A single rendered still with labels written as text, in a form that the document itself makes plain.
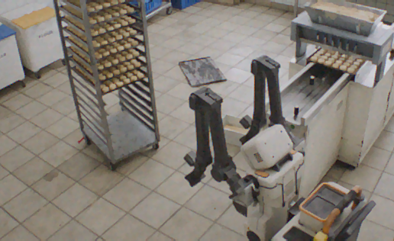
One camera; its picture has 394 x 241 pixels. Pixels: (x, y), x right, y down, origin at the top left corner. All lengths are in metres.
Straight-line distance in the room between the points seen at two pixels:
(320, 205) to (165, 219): 1.48
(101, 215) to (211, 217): 0.84
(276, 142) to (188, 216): 1.36
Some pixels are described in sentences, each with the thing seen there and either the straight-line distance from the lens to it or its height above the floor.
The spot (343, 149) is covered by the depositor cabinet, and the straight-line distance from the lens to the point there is 3.55.
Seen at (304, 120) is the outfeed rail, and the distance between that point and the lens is 2.62.
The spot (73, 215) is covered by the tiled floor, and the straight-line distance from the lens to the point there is 3.40.
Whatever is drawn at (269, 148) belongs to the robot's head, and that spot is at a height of 1.13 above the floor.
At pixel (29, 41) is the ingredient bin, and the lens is 5.23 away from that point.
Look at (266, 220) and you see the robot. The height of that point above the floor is 0.68.
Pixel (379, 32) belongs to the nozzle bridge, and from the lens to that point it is 3.23.
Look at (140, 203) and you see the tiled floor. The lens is 3.36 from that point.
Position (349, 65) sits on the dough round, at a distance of 3.27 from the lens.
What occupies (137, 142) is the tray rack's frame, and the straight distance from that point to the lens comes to 3.72.
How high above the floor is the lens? 2.36
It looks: 32 degrees down
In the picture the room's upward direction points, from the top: 2 degrees counter-clockwise
